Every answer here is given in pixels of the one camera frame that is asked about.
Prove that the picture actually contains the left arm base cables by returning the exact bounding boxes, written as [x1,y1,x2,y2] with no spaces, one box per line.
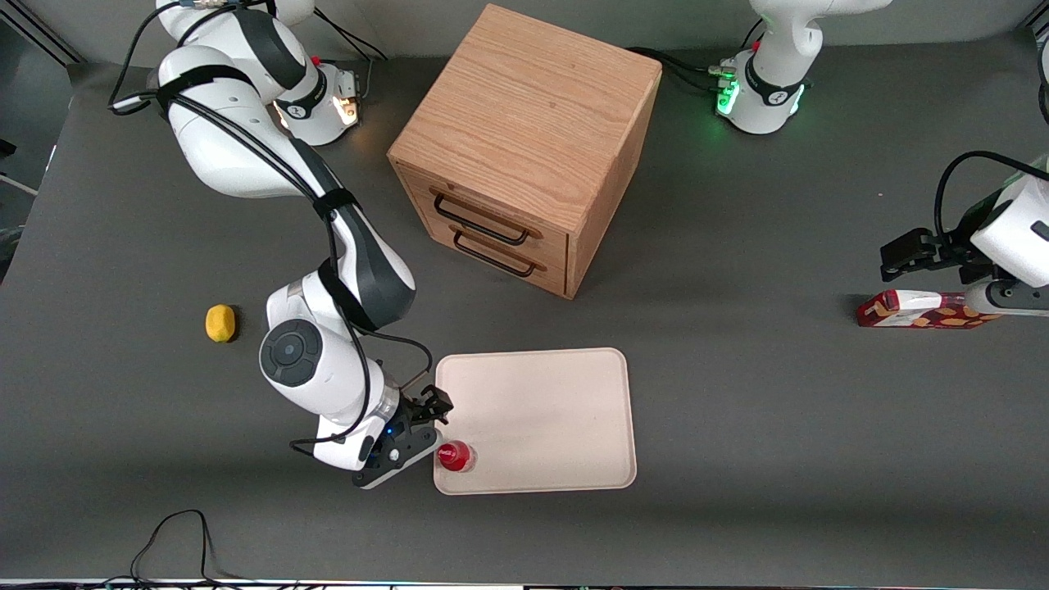
[627,18,767,95]

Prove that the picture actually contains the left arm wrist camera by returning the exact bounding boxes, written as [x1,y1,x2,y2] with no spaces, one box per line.
[963,279,1049,318]

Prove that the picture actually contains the black metal drawer handle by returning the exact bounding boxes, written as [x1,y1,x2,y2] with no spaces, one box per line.
[448,224,547,279]
[430,188,543,247]

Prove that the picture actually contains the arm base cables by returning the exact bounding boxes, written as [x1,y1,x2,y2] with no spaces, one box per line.
[627,18,767,95]
[316,10,391,103]

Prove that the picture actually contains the wooden drawer front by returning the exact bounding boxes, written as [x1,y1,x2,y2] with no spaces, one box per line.
[397,168,570,265]
[407,205,569,296]

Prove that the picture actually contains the red tartan cookie box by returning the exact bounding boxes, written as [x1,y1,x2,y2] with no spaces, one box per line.
[856,289,1002,329]

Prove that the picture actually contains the dark metal rail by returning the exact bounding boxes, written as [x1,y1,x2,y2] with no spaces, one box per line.
[0,0,87,66]

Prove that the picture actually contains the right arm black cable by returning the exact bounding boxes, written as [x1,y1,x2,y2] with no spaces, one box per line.
[109,0,434,456]

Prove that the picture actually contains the loose thin black cable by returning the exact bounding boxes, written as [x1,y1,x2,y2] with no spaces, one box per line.
[129,509,240,586]

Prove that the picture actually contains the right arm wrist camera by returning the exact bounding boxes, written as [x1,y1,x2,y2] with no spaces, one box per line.
[352,424,439,490]

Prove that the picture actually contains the yellow lemon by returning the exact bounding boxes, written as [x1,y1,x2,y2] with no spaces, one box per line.
[205,304,238,344]

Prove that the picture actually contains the red coke bottle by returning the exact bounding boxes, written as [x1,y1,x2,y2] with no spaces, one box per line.
[437,439,478,474]

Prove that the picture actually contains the wooden drawer cabinet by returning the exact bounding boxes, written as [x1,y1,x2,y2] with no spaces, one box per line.
[387,3,663,301]

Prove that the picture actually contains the cream rectangular tray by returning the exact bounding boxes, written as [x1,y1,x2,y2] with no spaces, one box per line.
[433,347,638,497]

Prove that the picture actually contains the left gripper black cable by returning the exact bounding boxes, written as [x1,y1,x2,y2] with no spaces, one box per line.
[934,150,1049,247]

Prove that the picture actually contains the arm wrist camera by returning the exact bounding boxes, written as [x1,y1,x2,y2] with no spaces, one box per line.
[352,424,439,490]
[963,279,1049,318]

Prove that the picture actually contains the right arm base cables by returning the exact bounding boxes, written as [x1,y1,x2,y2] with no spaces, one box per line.
[316,10,391,103]

